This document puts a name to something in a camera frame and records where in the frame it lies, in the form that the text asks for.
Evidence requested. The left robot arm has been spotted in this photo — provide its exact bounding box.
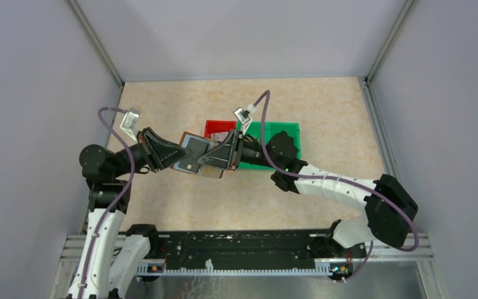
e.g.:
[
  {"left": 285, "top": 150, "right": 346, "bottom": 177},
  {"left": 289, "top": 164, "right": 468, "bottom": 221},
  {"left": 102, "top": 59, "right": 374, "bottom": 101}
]
[{"left": 65, "top": 128, "right": 192, "bottom": 298}]

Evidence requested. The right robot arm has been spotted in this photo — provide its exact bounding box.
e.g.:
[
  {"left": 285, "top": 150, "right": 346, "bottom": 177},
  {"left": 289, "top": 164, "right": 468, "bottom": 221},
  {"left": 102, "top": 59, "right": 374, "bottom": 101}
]
[{"left": 197, "top": 130, "right": 419, "bottom": 257}]

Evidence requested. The red plastic bin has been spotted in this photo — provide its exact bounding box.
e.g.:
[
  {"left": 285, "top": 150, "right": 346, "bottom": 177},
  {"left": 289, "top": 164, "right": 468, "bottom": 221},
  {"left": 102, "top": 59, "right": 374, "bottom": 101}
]
[{"left": 204, "top": 120, "right": 237, "bottom": 139}]

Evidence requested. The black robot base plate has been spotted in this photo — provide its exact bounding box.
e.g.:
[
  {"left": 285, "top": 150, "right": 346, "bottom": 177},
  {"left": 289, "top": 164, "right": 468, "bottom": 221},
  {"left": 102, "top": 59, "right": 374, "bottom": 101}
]
[{"left": 137, "top": 229, "right": 367, "bottom": 276}]

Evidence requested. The silver VIP card pile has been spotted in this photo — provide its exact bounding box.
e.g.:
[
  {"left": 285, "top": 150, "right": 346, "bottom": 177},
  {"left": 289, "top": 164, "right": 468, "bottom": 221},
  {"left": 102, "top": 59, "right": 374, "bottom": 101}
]
[{"left": 210, "top": 131, "right": 229, "bottom": 142}]

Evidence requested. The green bin with gold cards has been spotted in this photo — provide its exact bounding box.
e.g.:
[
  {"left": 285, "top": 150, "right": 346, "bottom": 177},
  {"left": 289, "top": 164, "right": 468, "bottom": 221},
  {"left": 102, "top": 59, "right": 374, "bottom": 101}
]
[{"left": 239, "top": 121, "right": 271, "bottom": 170}]

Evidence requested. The aluminium frame rail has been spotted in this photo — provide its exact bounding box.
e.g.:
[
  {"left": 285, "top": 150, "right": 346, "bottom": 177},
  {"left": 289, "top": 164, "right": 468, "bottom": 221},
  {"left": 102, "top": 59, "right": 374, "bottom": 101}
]
[{"left": 62, "top": 230, "right": 434, "bottom": 278}]

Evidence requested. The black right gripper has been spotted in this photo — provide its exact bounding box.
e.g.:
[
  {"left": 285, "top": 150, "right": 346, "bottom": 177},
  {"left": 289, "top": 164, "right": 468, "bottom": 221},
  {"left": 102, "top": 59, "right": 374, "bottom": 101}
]
[{"left": 197, "top": 130, "right": 280, "bottom": 171}]

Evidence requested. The green bin with black cards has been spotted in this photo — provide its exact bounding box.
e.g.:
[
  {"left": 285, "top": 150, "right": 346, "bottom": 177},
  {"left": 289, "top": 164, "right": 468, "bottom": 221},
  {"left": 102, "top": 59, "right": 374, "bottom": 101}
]
[{"left": 265, "top": 121, "right": 301, "bottom": 158}]

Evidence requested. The brown leather card holder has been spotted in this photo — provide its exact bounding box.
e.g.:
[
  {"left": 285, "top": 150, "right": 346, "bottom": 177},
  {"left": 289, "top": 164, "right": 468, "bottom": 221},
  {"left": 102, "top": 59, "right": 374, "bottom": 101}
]
[{"left": 171, "top": 131, "right": 224, "bottom": 179}]

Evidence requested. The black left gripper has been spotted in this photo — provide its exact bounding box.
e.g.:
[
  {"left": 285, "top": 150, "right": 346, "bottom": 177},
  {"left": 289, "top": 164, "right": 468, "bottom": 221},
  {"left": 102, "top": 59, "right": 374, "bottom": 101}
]
[{"left": 113, "top": 126, "right": 193, "bottom": 178}]

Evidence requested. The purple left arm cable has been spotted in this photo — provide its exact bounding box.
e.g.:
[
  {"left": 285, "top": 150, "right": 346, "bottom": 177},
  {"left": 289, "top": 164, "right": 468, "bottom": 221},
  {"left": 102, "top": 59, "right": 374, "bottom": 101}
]
[{"left": 77, "top": 107, "right": 137, "bottom": 299}]

